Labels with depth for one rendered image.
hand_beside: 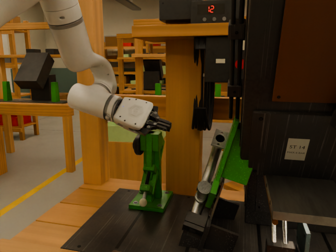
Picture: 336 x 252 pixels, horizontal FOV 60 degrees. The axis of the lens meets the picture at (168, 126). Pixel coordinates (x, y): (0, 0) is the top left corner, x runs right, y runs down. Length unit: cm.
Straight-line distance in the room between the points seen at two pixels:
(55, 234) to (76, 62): 55
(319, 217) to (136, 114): 54
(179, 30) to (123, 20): 1052
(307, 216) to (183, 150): 65
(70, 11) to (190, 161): 71
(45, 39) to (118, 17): 312
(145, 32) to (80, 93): 31
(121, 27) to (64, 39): 1071
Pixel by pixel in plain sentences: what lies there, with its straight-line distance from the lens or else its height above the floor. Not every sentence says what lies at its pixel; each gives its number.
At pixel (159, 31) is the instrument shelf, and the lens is 103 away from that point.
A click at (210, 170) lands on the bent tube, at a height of 108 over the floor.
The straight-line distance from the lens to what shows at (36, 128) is 643.
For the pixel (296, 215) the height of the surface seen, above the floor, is 113.
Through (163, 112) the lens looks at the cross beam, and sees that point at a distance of 125.
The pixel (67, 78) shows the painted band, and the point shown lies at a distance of 1242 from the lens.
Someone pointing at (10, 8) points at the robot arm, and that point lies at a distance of 61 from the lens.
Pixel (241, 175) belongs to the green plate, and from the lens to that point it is 80.
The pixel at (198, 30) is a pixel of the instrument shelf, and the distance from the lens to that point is 100.
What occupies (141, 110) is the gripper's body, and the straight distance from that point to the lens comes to 89.
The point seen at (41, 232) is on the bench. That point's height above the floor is 88.
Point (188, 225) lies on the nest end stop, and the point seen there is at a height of 97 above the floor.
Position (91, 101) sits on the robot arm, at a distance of 92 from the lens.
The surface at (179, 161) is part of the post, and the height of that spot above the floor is 102.
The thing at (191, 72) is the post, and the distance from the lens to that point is 112.
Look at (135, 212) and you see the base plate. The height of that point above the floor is 90.
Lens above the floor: 141
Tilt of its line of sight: 12 degrees down
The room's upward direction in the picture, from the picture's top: straight up
